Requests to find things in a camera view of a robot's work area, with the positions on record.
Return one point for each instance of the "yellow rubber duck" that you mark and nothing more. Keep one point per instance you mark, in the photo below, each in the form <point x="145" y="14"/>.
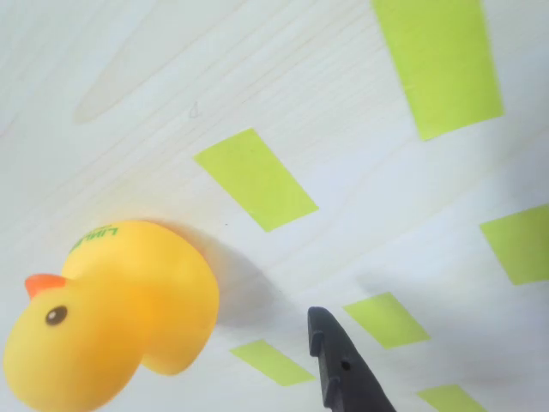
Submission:
<point x="128" y="309"/>

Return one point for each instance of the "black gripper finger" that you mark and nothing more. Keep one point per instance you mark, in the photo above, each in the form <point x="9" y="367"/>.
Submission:
<point x="343" y="365"/>

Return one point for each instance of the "short yellow-green tape piece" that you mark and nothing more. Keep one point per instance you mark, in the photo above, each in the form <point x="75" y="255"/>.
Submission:
<point x="442" y="64"/>
<point x="521" y="246"/>
<point x="386" y="321"/>
<point x="257" y="180"/>
<point x="272" y="362"/>
<point x="450" y="401"/>

